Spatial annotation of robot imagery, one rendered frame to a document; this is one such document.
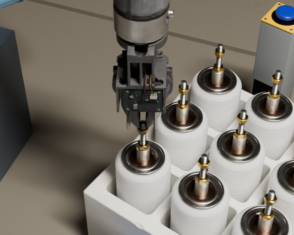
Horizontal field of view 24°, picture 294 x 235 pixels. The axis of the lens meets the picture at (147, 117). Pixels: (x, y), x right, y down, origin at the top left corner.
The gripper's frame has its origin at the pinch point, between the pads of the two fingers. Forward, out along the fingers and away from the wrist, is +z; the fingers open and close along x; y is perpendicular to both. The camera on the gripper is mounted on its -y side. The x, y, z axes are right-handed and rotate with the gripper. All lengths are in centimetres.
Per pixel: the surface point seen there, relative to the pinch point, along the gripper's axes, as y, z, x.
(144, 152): 1.7, 6.6, 0.3
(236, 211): 6.1, 16.8, 16.2
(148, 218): 8.2, 16.5, 1.1
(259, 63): -28.9, 13.7, 22.8
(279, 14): -29.4, 1.6, 25.1
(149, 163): 1.9, 9.4, 1.0
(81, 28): -64, 34, -18
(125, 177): 4.4, 10.1, -2.9
